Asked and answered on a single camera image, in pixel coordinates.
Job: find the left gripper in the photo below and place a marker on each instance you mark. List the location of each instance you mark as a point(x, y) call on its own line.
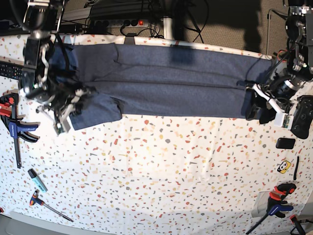
point(266, 108)

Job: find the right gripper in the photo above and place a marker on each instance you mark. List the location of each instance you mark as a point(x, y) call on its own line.
point(62, 106)

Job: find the blue grey T-shirt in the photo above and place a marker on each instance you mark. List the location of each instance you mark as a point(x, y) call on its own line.
point(160, 81)

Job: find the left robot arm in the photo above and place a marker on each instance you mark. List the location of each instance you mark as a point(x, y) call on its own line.
point(295, 67)

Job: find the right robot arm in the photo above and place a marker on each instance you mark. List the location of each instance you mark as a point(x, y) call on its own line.
point(47, 77)

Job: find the small black case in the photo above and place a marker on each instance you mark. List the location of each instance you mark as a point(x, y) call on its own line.
point(285, 143)

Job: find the black game controller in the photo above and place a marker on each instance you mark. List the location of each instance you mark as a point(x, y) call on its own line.
point(302, 117)

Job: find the blue black bar clamp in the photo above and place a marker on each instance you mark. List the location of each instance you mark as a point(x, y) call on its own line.
point(9, 117)

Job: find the yellow face sticker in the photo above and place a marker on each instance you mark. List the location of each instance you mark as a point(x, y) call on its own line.
point(284, 166)

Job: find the black TV remote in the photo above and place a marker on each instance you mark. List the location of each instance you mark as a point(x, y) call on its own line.
point(10, 70)

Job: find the teal highlighter pen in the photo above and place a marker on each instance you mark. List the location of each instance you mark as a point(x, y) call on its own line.
point(36, 179)

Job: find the red black bar clamp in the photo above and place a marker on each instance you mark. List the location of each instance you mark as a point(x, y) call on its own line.
point(276, 203)

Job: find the dark grey table clip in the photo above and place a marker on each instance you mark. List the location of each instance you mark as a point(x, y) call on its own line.
point(129, 39)

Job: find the white power strip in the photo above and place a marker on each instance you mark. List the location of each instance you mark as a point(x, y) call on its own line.
point(117, 23)

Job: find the patterned terrazzo table cloth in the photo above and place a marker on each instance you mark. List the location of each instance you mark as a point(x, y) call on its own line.
point(151, 175)

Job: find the orange T-handle hex key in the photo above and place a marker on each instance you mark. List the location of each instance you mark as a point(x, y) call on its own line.
point(36, 200)

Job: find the white table leg post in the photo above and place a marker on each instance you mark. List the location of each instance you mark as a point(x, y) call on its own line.
point(168, 28)

